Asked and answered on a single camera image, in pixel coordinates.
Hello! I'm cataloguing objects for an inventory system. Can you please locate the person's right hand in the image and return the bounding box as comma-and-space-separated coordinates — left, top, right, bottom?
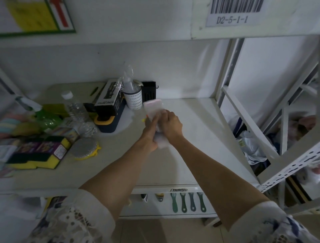
157, 110, 185, 144

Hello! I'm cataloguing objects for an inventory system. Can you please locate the person's left hand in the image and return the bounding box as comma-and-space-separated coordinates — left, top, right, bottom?
139, 117, 161, 152

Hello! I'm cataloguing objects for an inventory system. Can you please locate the white pink packet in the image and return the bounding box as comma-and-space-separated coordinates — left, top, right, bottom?
143, 99, 171, 149

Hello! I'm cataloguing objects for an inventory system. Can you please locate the person's left forearm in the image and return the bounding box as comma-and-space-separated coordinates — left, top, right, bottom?
79, 139, 159, 222

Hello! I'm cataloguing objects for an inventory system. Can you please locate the person's right forearm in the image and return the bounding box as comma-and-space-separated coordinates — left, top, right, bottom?
166, 134, 272, 232

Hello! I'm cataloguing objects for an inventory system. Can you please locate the black hook rack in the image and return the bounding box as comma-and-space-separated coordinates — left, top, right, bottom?
141, 81, 160, 102

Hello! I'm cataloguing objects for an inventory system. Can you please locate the white perforated cup holder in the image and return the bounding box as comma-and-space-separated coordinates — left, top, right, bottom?
124, 89, 143, 110

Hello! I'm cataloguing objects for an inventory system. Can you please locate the dark blue yellow box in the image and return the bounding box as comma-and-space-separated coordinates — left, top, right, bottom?
94, 100, 128, 133

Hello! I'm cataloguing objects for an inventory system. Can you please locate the spray bottle in clear bag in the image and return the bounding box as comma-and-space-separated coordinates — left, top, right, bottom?
117, 63, 142, 94

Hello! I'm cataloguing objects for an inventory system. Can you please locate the black spray bottle box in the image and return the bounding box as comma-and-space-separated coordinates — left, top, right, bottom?
94, 80, 127, 117

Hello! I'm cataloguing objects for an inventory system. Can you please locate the round grey yellow scouring pad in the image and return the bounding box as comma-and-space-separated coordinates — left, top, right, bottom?
68, 138, 102, 161

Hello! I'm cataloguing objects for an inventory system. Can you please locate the clear bottle with white cap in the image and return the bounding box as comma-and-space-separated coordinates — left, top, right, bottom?
61, 91, 98, 137

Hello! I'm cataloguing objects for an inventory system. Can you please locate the colourful wrapped sponge packet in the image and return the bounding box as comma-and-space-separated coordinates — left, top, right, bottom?
53, 125, 81, 144

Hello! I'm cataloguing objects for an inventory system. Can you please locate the pile of clothes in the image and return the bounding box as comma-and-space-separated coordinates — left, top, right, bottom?
228, 116, 278, 166

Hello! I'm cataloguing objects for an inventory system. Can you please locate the green spray bottle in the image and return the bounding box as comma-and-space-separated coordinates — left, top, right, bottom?
15, 96, 63, 134

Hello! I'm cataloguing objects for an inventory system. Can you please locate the white lace floral blouse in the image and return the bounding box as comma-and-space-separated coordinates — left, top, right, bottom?
25, 189, 320, 243

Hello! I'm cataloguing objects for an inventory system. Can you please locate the yellow green sponge pack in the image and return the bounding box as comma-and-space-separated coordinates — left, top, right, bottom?
5, 135, 72, 171

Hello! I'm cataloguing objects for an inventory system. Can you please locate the white barcode label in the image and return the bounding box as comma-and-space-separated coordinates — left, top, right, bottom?
206, 0, 266, 27

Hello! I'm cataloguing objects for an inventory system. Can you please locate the pastel striped cloth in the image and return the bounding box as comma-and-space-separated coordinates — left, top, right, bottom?
0, 113, 41, 141

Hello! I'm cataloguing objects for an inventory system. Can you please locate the green framed yellow poster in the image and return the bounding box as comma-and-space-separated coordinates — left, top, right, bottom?
0, 0, 77, 38

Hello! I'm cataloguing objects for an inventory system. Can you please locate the white metal shelf frame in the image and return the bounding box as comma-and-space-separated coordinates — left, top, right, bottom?
0, 0, 320, 227

